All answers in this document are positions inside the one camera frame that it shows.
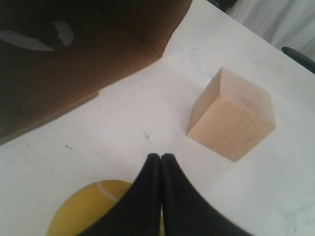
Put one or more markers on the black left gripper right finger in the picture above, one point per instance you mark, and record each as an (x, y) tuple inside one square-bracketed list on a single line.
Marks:
[(185, 211)]

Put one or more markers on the dark object beside table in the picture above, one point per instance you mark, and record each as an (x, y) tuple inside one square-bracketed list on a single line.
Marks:
[(300, 58)]

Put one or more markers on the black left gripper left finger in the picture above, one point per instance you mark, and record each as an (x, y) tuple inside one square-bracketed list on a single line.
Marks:
[(138, 212)]

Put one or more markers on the yellow tennis ball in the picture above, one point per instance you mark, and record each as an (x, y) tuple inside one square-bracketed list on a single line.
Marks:
[(86, 206)]

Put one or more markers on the light wooden cube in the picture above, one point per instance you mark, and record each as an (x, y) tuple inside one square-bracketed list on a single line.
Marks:
[(231, 116)]

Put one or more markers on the blue white cardboard box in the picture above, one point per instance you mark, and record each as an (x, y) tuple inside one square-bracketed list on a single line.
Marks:
[(56, 55)]

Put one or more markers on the white backdrop curtain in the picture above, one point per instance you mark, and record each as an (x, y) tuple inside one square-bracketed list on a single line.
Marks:
[(281, 23)]

